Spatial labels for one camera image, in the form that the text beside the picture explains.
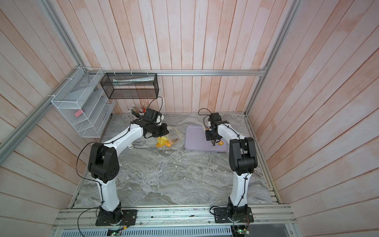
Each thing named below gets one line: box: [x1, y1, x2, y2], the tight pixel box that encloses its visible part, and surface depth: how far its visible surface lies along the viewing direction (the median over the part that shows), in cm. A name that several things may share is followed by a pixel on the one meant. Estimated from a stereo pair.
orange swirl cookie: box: [155, 136, 171, 148], surface depth 100 cm
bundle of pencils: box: [127, 102, 149, 118], surface depth 109 cm
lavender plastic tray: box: [184, 125, 228, 152], surface depth 109 cm
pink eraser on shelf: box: [73, 109, 83, 118], surface depth 84 cm
